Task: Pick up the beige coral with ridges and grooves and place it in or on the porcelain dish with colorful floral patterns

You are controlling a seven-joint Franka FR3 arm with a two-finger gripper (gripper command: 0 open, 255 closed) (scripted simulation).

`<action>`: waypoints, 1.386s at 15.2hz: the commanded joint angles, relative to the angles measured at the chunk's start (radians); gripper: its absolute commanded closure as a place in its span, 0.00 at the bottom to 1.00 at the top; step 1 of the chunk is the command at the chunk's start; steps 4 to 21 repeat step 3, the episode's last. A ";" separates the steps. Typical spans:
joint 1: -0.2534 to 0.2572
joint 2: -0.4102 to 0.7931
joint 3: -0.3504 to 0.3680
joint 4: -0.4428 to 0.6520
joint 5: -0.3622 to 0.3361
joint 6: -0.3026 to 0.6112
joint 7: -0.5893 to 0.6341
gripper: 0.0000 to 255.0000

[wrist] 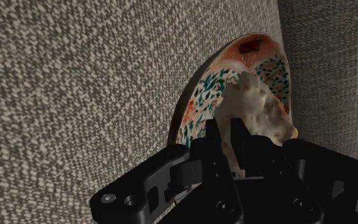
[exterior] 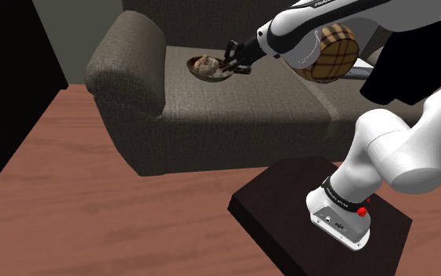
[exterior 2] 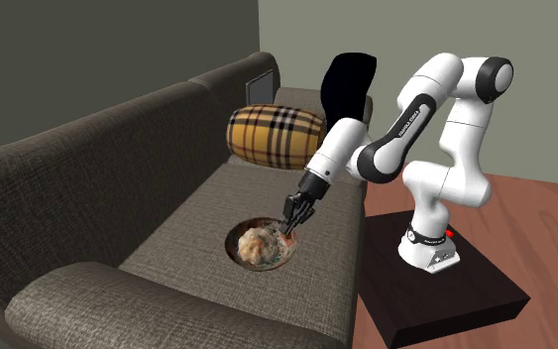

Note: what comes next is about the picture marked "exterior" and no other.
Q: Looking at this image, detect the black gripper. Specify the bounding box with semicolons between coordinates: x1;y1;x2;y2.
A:
221;36;268;76

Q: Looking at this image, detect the brown bowl with food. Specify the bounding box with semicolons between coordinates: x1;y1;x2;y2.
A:
186;54;235;83

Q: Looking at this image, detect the grey-brown fabric sofa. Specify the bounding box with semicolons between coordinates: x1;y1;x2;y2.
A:
84;0;441;177

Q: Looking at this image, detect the round plaid cushion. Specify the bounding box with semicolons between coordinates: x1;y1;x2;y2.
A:
294;24;360;84

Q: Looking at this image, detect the dark robot stand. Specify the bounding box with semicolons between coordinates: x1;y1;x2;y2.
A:
227;155;414;276

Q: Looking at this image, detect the black cabinet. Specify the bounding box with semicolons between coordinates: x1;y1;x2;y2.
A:
0;0;70;221

